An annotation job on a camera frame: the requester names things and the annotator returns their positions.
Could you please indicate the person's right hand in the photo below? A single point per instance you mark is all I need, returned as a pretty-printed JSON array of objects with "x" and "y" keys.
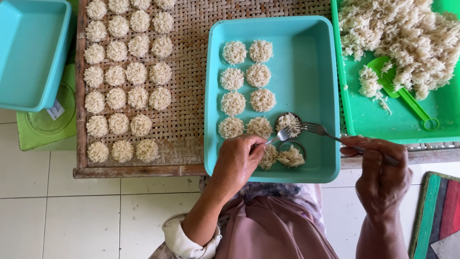
[{"x": 386, "y": 180}]

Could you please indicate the person's left hand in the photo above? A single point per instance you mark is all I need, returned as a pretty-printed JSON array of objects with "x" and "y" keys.
[{"x": 235, "y": 160}]

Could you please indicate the person's left fingers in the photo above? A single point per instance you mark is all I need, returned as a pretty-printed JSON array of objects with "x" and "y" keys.
[{"x": 259, "y": 149}]

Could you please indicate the small metal fork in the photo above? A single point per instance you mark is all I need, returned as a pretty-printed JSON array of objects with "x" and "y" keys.
[{"x": 284, "y": 134}]

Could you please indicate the long metal fork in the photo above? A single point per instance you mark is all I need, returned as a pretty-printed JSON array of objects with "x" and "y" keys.
[{"x": 325, "y": 131}]

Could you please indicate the loose rice clump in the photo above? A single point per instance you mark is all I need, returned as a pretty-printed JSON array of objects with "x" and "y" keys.
[{"x": 284, "y": 157}]

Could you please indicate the group of round rice cakes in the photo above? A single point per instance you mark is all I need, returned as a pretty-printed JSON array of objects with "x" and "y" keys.
[{"x": 246, "y": 88}]

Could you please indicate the person's pink clothing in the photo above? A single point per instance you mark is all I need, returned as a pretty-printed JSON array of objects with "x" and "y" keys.
[{"x": 273, "y": 226}]

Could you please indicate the teal plastic tray with rice cakes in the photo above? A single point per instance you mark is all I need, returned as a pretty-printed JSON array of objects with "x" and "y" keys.
[{"x": 309, "y": 72}]

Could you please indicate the woven bamboo tray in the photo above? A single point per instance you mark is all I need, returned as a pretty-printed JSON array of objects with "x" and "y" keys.
[{"x": 188, "y": 72}]

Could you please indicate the rice clump on scoop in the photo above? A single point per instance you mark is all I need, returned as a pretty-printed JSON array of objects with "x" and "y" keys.
[{"x": 370, "y": 84}]

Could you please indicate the green plastic tray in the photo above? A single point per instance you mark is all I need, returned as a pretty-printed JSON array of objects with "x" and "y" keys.
[{"x": 395, "y": 122}]

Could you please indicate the rows of round rice cakes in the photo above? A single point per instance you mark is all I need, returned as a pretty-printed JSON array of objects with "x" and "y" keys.
[{"x": 127, "y": 73}]

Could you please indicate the green plastic scoop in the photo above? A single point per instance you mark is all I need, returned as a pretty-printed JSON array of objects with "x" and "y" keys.
[{"x": 409, "y": 100}]

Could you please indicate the heap of loose cooked rice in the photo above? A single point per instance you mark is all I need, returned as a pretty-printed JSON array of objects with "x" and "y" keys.
[{"x": 406, "y": 36}]

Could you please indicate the striped floor mat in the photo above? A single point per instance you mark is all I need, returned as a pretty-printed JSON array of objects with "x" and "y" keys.
[{"x": 436, "y": 216}]

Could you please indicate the white paper label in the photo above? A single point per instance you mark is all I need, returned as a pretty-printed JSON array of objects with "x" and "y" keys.
[{"x": 55, "y": 109}]

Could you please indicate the grey paper sheet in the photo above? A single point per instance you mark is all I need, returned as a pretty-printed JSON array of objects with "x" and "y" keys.
[{"x": 447, "y": 246}]

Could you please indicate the light green plastic stool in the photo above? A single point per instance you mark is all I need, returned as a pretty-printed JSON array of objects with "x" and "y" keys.
[{"x": 39, "y": 126}]

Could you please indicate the empty teal plastic tray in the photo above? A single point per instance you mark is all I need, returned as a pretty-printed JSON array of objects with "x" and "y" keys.
[{"x": 32, "y": 50}]

